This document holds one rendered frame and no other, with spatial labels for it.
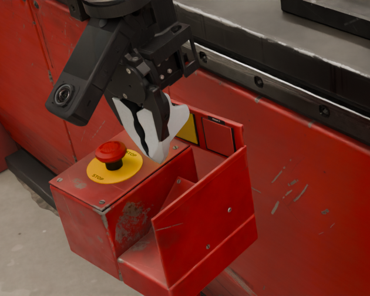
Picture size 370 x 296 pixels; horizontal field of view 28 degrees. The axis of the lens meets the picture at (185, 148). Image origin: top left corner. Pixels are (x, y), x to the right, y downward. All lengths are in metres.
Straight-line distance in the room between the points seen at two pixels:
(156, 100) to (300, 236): 0.46
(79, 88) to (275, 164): 0.44
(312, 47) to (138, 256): 0.33
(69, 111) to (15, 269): 1.37
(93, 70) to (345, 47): 0.34
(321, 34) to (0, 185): 1.60
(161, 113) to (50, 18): 0.81
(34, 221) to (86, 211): 1.30
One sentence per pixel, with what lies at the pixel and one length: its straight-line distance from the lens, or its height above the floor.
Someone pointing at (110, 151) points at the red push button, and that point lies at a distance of 0.91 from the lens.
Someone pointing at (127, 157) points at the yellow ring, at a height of 0.78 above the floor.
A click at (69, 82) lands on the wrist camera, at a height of 0.97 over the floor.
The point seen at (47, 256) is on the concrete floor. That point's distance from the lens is 2.06.
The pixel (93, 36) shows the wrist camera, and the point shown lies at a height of 1.00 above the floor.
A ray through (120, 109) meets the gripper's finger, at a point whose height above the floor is 0.90.
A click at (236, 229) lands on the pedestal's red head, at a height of 0.70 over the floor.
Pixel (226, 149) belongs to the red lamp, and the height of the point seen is 0.80.
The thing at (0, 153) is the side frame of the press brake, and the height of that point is 0.07.
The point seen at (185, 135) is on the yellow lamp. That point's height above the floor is 0.79.
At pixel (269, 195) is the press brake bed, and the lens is 1.14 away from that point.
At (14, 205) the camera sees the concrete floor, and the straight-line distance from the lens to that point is 2.29.
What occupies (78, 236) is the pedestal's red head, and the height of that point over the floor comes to 0.70.
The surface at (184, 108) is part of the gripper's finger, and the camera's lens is 0.81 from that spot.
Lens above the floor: 1.31
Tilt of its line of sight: 34 degrees down
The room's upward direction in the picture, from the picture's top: 11 degrees counter-clockwise
